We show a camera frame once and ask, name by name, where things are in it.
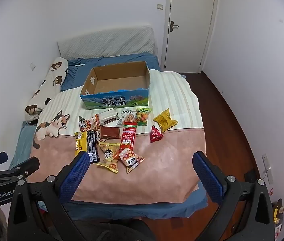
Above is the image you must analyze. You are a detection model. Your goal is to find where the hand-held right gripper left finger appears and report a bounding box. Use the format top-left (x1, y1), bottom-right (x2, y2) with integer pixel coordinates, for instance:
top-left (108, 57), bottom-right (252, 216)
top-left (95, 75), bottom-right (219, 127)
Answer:
top-left (7, 151), bottom-right (91, 241)

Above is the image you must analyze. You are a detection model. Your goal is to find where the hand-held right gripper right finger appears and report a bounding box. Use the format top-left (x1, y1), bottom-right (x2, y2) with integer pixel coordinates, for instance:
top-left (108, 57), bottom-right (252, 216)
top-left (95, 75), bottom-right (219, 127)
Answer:
top-left (193, 151), bottom-right (275, 241)

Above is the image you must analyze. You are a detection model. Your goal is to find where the yellow and black snack packet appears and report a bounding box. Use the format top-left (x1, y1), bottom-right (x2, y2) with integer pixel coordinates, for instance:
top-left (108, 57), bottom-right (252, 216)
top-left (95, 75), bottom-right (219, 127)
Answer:
top-left (74, 130), bottom-right (100, 163)

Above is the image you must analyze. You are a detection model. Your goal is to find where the yellow bread packet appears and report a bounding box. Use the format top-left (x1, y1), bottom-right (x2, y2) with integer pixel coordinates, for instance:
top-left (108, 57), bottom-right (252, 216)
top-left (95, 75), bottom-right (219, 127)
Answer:
top-left (96, 142), bottom-right (121, 174)

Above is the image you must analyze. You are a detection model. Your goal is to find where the small orange panda packet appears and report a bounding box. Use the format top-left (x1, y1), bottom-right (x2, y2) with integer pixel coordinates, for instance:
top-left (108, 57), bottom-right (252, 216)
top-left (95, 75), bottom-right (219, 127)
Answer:
top-left (78, 114), bottom-right (100, 132)

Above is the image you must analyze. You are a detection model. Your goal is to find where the large orange panda packet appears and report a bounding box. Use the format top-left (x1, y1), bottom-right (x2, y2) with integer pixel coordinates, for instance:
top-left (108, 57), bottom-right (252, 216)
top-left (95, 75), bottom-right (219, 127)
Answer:
top-left (118, 148), bottom-right (145, 174)

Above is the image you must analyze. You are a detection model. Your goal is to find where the long red packet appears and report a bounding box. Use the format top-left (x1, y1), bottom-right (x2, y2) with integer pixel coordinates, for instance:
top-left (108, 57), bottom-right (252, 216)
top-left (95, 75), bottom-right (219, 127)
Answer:
top-left (120, 122), bottom-right (137, 151)

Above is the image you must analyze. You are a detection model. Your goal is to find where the white packet with brown band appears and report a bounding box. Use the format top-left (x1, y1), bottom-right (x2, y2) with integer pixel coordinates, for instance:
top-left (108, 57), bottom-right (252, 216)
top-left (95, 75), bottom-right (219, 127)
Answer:
top-left (99, 109), bottom-right (119, 126)

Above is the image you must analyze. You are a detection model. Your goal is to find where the white cookie packet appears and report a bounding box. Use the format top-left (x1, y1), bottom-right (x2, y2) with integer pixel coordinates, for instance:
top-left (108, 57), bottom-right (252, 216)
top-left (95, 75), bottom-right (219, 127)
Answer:
top-left (117, 109), bottom-right (136, 127)

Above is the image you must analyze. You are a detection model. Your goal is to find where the cardboard box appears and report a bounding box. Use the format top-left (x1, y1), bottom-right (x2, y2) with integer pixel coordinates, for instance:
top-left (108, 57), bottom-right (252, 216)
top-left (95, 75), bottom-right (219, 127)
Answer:
top-left (80, 61), bottom-right (150, 110)

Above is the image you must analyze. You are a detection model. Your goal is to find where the light blue cloth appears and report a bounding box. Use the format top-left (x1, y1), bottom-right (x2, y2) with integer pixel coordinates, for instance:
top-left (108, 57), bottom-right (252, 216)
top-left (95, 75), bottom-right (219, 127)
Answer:
top-left (9, 121), bottom-right (37, 169)

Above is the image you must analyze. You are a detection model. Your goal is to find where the cat printed blanket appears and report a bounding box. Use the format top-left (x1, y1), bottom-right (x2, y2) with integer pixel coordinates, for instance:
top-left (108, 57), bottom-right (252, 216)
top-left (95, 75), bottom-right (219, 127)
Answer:
top-left (27, 69), bottom-right (209, 204)

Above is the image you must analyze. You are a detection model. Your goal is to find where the small red triangular packet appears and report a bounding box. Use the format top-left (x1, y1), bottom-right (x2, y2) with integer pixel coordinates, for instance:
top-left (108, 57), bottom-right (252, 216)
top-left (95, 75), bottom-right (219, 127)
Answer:
top-left (150, 125), bottom-right (164, 143)

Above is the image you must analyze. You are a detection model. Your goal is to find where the gold crinkled packet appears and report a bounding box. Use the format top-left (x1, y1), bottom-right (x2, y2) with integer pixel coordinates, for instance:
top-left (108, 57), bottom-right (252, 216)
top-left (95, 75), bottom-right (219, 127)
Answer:
top-left (153, 108), bottom-right (178, 133)

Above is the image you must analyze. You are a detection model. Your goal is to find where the pile of packets on floor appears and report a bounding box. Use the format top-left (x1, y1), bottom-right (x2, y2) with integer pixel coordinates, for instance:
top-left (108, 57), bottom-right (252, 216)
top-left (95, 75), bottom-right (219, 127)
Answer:
top-left (269, 188), bottom-right (284, 241)

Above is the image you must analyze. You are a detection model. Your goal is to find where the green candy packet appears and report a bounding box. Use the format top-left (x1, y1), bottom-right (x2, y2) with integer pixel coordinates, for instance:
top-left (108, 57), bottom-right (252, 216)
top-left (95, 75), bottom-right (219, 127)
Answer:
top-left (135, 108), bottom-right (153, 126)

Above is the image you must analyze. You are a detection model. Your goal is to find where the bear print long pillow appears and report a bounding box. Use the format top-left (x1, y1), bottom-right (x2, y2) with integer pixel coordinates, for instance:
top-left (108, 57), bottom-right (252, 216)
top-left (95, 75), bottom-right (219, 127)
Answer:
top-left (25, 57), bottom-right (69, 125)

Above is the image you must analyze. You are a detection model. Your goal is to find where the blue bed sheet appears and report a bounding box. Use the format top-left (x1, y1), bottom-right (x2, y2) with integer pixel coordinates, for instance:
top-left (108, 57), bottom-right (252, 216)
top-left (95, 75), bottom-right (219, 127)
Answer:
top-left (39, 52), bottom-right (209, 219)

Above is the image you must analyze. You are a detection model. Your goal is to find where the grey dotted cushion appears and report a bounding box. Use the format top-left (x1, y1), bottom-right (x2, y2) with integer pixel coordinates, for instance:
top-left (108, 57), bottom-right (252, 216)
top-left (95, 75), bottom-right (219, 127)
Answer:
top-left (57, 25), bottom-right (155, 61)

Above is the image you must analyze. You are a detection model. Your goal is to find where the white door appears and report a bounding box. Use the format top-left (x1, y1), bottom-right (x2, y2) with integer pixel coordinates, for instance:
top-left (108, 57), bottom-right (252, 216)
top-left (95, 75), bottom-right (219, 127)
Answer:
top-left (162, 0), bottom-right (219, 74)

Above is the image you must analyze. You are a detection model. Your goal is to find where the white wall power strip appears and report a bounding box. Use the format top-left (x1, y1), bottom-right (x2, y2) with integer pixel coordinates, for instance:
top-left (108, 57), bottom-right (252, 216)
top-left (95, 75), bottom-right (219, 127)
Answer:
top-left (261, 153), bottom-right (274, 184)

